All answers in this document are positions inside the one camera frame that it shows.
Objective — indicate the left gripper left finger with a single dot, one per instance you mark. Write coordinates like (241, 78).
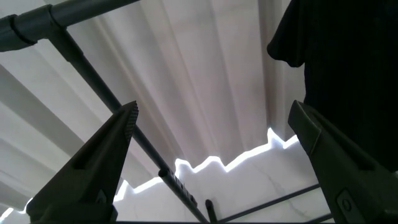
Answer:
(87, 180)

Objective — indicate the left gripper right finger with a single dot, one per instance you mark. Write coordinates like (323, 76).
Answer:
(351, 186)

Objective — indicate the black garment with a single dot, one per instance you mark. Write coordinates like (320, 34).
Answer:
(348, 77)

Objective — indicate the black clothes rack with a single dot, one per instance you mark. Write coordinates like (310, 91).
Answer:
(87, 71)

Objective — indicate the white curtain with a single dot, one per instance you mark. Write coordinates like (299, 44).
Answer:
(202, 77)

